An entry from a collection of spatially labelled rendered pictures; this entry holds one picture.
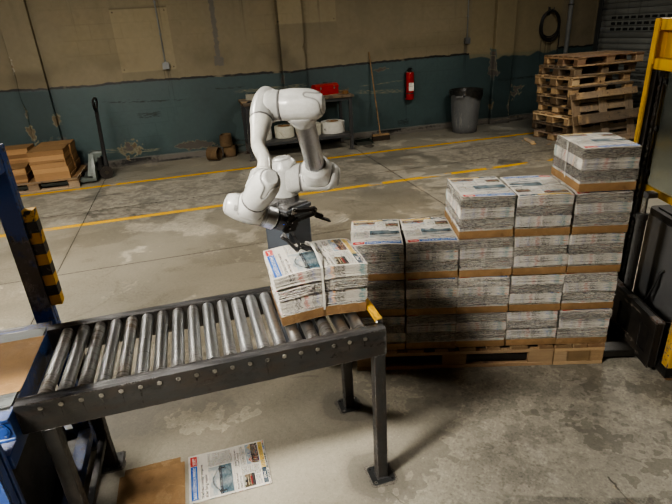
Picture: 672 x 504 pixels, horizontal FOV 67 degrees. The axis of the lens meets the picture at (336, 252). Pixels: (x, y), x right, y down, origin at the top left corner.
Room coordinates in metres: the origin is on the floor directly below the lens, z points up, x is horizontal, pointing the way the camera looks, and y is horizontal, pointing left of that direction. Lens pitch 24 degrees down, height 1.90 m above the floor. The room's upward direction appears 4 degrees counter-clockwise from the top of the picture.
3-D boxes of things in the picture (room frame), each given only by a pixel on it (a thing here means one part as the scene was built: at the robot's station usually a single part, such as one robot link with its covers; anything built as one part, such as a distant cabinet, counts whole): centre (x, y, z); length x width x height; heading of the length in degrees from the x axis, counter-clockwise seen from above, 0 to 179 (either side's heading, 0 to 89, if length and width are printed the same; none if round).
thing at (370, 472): (1.72, -0.15, 0.01); 0.14 x 0.13 x 0.01; 15
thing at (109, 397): (1.55, 0.47, 0.74); 1.34 x 0.05 x 0.12; 105
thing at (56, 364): (1.65, 1.11, 0.77); 0.47 x 0.05 x 0.05; 15
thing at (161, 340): (1.75, 0.73, 0.77); 0.47 x 0.05 x 0.05; 15
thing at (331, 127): (8.65, 0.51, 0.55); 1.80 x 0.70 x 1.09; 105
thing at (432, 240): (2.66, -0.67, 0.42); 1.17 x 0.39 x 0.83; 87
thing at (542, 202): (2.64, -1.10, 0.95); 0.38 x 0.29 x 0.23; 176
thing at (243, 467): (1.79, 0.57, 0.00); 0.37 x 0.28 x 0.01; 105
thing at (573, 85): (8.48, -4.20, 0.65); 1.33 x 0.94 x 1.30; 109
